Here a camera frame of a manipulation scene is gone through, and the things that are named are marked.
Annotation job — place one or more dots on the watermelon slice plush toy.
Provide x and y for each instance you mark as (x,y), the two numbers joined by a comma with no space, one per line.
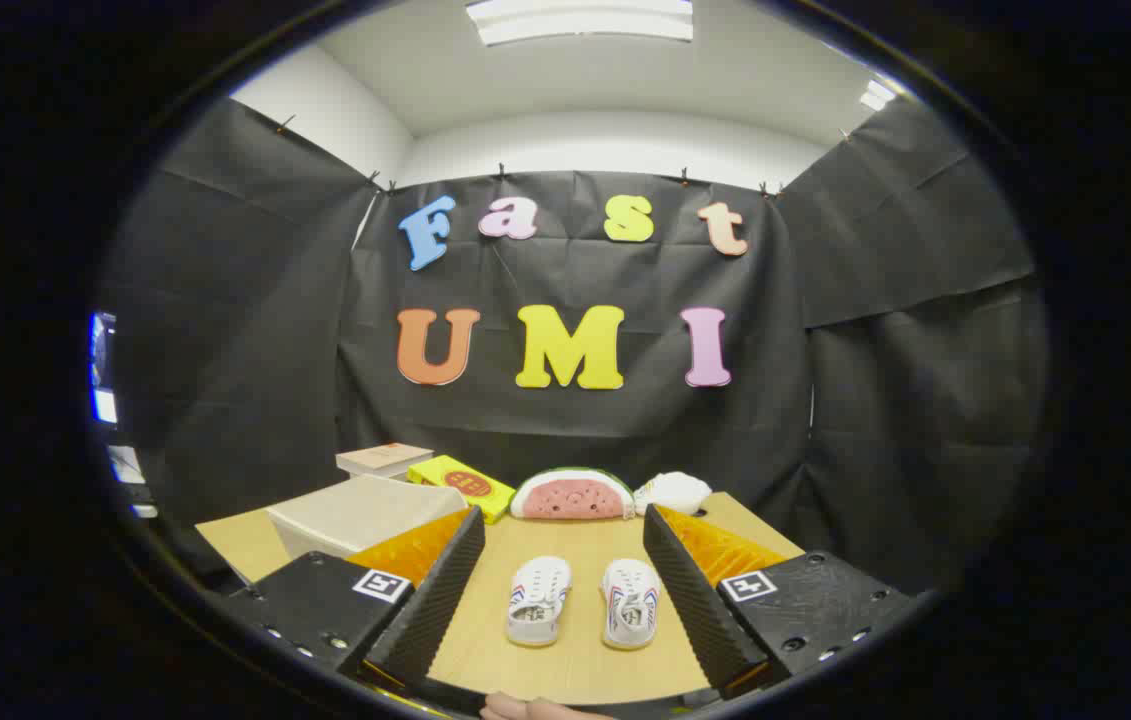
(570,497)

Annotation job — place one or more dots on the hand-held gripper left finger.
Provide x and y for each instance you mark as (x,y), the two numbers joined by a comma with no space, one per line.
(430,600)

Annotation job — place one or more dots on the beige fabric storage box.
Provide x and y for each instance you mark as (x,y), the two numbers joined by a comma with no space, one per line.
(355,512)

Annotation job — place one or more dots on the yellow book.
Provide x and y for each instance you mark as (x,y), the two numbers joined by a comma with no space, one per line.
(460,485)

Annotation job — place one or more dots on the white canvas shoe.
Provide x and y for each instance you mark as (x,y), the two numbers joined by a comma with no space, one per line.
(537,600)
(630,602)

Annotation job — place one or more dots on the computer monitor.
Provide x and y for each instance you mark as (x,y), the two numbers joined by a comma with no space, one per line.
(105,405)

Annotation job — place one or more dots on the white plush toy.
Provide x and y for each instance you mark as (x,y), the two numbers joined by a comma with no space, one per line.
(673,493)

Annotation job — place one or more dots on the small ceiling light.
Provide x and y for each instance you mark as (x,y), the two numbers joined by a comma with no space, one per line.
(877,95)

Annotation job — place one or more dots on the long ceiling light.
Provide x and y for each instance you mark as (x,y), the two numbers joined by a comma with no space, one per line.
(580,20)

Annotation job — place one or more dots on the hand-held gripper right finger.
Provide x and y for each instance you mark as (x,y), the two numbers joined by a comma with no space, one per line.
(695,600)

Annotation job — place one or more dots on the beige book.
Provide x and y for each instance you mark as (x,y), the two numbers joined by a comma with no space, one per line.
(383,458)

